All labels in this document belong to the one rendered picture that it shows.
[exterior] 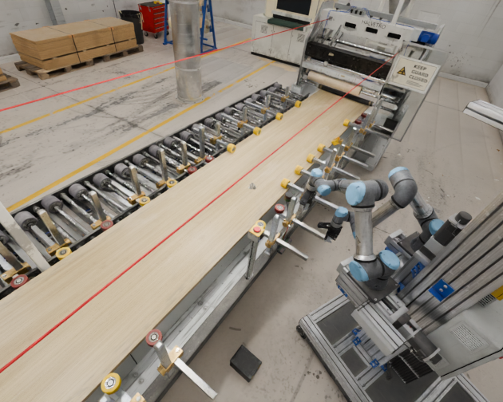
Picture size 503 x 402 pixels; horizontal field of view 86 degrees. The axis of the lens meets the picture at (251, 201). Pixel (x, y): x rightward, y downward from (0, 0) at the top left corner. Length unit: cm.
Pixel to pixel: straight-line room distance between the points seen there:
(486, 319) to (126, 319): 181
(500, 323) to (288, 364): 146
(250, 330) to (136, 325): 118
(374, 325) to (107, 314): 147
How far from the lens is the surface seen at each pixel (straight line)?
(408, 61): 405
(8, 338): 192
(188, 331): 193
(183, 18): 533
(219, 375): 249
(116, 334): 171
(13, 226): 182
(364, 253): 156
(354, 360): 252
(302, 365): 260
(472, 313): 178
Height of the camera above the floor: 243
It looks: 44 degrees down
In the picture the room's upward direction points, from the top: 8 degrees clockwise
